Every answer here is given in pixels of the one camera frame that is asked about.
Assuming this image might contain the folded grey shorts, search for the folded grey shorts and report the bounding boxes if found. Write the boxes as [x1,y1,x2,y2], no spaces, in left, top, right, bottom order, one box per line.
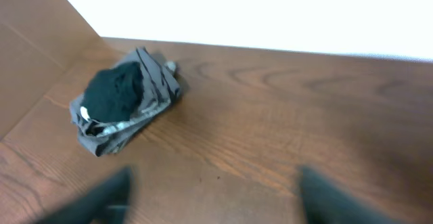
[69,47,182,157]

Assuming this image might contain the black t-shirt white logo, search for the black t-shirt white logo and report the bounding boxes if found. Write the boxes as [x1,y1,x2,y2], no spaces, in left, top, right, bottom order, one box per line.
[79,62,144,123]

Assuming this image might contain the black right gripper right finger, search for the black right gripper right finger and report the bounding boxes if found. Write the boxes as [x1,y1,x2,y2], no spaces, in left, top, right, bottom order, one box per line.
[298,166,398,224]

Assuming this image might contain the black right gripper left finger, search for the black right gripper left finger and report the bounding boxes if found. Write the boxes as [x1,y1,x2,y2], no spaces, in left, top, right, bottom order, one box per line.
[36,166,133,224]

